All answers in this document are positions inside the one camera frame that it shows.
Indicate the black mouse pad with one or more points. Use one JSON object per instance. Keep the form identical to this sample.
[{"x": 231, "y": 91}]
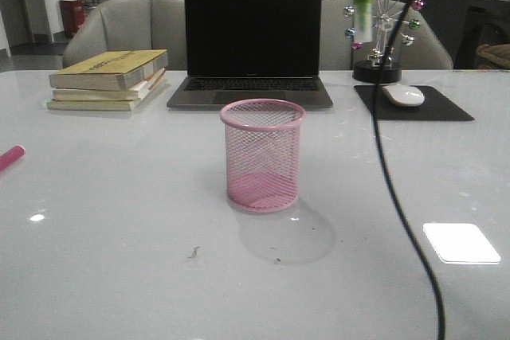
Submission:
[{"x": 436, "y": 107}]

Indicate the bottom cream book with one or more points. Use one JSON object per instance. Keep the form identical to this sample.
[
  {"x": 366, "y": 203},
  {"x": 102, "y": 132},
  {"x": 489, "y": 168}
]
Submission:
[{"x": 95, "y": 105}]

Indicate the right grey armchair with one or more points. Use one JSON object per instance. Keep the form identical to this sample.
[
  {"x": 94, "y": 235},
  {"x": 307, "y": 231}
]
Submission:
[{"x": 427, "y": 52}]

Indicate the white computer mouse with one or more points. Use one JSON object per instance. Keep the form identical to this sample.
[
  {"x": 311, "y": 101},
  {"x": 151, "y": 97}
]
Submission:
[{"x": 403, "y": 95}]

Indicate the top yellow book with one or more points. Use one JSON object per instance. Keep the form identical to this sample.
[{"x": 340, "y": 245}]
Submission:
[{"x": 111, "y": 71}]

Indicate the pink marker pen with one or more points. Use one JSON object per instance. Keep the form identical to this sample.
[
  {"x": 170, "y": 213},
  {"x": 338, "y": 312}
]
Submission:
[{"x": 11, "y": 156}]

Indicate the grey open laptop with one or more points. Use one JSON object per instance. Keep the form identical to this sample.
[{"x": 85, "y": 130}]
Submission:
[{"x": 248, "y": 49}]

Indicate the middle cream book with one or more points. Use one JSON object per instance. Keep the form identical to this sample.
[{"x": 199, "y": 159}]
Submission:
[{"x": 137, "y": 92}]

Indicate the ferris wheel desk ornament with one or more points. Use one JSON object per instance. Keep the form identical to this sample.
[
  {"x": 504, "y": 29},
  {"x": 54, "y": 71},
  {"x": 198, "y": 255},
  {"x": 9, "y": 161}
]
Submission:
[{"x": 383, "y": 23}]

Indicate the left grey armchair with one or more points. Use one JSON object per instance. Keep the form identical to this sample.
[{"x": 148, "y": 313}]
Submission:
[{"x": 117, "y": 25}]

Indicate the pink mesh pen holder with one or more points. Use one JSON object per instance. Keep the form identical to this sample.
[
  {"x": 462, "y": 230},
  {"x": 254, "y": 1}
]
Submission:
[{"x": 262, "y": 139}]

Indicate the cream book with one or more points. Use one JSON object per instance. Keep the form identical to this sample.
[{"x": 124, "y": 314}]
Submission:
[
  {"x": 137, "y": 92},
  {"x": 95, "y": 105}
]

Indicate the red bin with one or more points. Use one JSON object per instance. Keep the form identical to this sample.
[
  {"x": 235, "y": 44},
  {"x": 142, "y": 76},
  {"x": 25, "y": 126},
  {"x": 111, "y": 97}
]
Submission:
[{"x": 72, "y": 15}]

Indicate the grey armchair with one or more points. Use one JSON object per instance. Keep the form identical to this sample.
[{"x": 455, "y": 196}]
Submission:
[
  {"x": 117, "y": 25},
  {"x": 427, "y": 52}
]

